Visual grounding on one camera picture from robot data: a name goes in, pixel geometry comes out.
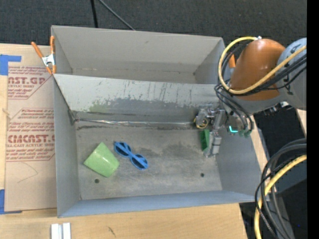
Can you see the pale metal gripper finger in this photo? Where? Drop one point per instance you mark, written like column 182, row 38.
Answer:
column 217, row 144
column 210, row 148

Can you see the brown cardboard board red print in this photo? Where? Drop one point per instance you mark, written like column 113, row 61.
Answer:
column 30, row 133

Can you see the green block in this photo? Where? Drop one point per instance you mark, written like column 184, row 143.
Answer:
column 205, row 139

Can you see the blue sunglasses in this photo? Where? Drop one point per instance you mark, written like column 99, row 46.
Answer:
column 131, row 155

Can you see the light green plastic cup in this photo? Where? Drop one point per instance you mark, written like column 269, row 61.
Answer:
column 102, row 159

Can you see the grey metal bin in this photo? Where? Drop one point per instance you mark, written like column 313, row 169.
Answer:
column 149, row 158

